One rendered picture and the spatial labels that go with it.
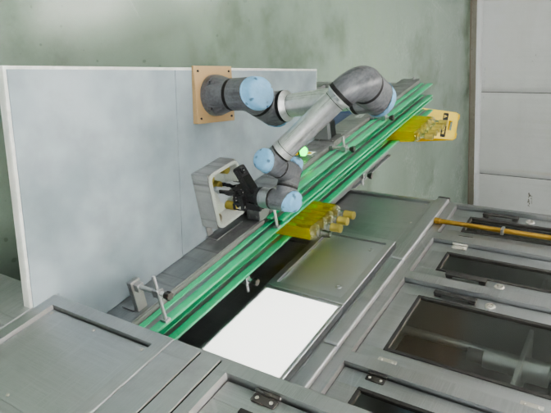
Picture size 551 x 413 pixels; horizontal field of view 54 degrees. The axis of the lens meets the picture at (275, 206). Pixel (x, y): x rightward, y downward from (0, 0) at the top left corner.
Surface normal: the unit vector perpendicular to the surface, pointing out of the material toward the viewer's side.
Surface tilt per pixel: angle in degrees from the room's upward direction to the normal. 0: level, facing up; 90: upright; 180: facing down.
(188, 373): 90
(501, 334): 90
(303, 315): 90
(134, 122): 0
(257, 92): 11
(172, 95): 0
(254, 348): 90
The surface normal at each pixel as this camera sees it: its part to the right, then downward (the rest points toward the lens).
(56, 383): -0.15, -0.89
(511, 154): -0.55, 0.43
